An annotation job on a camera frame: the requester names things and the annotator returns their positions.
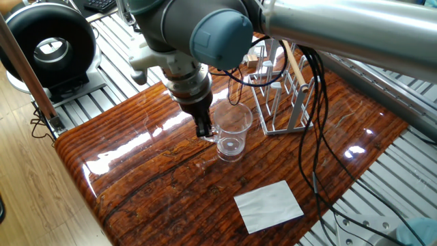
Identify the brown wooden post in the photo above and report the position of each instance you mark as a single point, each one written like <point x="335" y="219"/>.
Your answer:
<point x="27" y="68"/>

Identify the black round fan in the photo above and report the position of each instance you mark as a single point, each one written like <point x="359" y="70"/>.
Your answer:
<point x="20" y="27"/>

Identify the flat white paper sheet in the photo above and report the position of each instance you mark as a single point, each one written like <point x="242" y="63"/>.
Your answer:
<point x="268" y="205"/>

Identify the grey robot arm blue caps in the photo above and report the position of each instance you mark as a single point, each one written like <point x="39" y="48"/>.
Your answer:
<point x="307" y="27"/>

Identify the black keyboard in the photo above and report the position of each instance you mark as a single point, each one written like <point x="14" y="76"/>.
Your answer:
<point x="99" y="5"/>

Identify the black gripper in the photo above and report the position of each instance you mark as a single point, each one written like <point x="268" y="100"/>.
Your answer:
<point x="196" y="106"/>

